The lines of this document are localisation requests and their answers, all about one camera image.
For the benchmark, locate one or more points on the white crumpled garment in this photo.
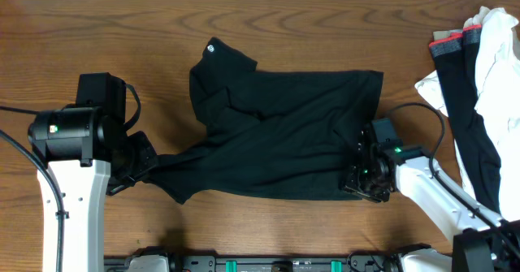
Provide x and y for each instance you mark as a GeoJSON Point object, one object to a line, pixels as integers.
{"type": "Point", "coordinates": [497, 97]}

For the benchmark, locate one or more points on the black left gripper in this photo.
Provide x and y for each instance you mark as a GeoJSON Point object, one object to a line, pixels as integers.
{"type": "Point", "coordinates": [148, 159]}

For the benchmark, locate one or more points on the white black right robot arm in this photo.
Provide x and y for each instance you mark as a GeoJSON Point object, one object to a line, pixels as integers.
{"type": "Point", "coordinates": [481, 239]}

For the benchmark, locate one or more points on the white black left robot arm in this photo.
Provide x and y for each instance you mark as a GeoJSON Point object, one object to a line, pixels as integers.
{"type": "Point", "coordinates": [84, 155]}

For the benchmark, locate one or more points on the black t-shirt white logo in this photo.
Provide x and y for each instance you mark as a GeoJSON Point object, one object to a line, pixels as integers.
{"type": "Point", "coordinates": [277, 135]}

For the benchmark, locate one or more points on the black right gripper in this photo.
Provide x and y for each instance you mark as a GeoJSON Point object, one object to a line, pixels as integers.
{"type": "Point", "coordinates": [353, 185]}

